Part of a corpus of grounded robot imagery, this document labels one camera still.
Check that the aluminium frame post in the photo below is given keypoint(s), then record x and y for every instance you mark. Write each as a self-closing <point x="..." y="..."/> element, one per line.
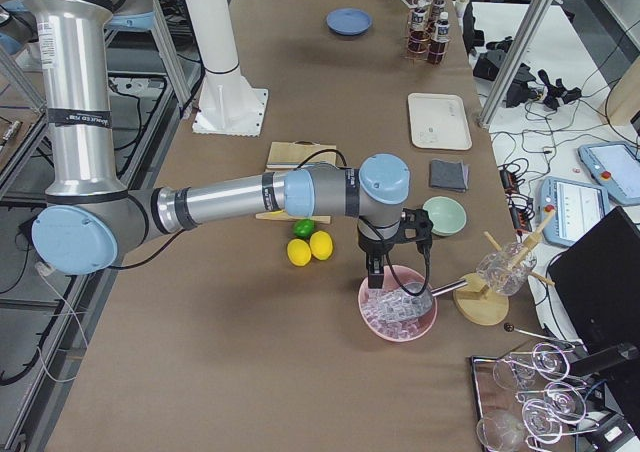
<point x="528" y="27"/>

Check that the clear ice cubes pile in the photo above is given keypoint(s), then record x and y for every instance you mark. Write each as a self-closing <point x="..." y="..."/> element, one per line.
<point x="402" y="331"/>

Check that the copper wire bottle rack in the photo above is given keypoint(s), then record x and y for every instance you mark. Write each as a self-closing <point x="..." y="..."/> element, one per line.
<point x="430" y="25"/>

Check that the tea bottle white cap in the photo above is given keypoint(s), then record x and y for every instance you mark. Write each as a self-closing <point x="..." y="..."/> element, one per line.
<point x="417" y="37"/>

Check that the grey folded cloth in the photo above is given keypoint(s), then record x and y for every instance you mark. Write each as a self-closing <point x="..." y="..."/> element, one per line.
<point x="448" y="175"/>

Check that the cream rabbit tray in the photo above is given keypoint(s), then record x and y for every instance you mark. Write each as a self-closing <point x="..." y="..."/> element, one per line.
<point x="438" y="121"/>

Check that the whole yellow lemon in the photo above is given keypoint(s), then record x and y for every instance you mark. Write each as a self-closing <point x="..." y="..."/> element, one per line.
<point x="321" y="245"/>
<point x="298" y="252"/>

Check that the wooden cup stand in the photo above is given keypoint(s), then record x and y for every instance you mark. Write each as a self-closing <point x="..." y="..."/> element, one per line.
<point x="502" y="273"/>

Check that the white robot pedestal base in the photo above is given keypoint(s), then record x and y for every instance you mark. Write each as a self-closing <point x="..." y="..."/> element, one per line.
<point x="227" y="103"/>

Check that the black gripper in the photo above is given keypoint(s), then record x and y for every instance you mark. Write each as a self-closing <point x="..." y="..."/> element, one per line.
<point x="371" y="246"/>

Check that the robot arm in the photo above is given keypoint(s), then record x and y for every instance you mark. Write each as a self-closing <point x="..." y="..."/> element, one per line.
<point x="92" y="218"/>

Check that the mint green bowl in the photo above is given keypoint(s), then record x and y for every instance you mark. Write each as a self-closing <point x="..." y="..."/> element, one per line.
<point x="447" y="215"/>

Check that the wine glass rack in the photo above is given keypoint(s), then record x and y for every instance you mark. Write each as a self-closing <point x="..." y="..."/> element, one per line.
<point x="532" y="399"/>

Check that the wooden cutting board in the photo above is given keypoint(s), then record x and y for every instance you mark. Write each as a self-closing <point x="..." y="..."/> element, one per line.
<point x="288" y="155"/>

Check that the blue plate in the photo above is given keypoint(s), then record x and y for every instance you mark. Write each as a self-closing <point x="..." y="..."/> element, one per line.
<point x="348" y="22"/>

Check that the black laptop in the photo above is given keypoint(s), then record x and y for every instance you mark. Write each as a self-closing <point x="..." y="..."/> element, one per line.
<point x="597" y="281"/>

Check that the green lime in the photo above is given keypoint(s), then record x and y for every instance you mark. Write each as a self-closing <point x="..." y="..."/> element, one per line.
<point x="304" y="228"/>

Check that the blue teach pendant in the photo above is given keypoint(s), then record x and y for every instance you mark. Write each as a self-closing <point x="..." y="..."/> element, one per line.
<point x="615" y="167"/>
<point x="570" y="209"/>

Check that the steel ice scoop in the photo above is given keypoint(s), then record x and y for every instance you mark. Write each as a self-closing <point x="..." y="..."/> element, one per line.
<point x="415" y="294"/>

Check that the pink bowl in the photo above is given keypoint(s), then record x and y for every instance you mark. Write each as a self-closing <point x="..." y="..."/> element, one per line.
<point x="394" y="278"/>

